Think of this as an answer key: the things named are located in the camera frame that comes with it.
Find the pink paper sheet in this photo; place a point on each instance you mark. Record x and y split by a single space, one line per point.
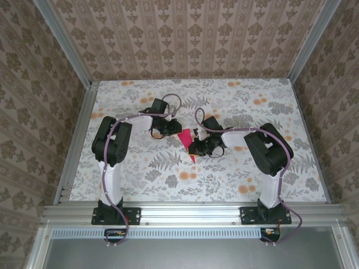
185 138

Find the aluminium side rail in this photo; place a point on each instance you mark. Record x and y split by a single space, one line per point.
84 112

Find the aluminium corner post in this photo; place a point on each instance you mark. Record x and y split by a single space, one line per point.
312 42
66 45

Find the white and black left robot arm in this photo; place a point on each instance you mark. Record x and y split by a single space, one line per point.
112 187

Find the aluminium lower frame bar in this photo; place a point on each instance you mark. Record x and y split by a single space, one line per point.
37 249
343 249

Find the floral table cover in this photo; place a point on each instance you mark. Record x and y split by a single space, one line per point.
224 182

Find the black connector board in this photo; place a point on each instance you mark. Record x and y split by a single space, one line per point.
112 238
273 236

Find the grey metal panel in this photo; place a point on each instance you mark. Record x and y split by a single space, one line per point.
190 255

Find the aluminium cross rail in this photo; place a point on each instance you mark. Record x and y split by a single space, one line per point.
190 214

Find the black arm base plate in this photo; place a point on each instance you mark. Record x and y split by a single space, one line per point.
134 215
246 215

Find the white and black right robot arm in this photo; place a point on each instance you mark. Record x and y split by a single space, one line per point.
270 193

